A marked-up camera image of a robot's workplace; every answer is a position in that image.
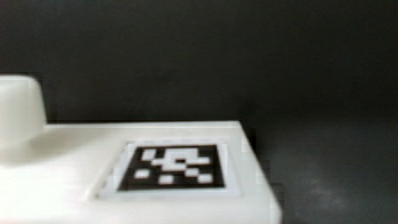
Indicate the white front drawer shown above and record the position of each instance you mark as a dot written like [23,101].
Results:
[124,173]

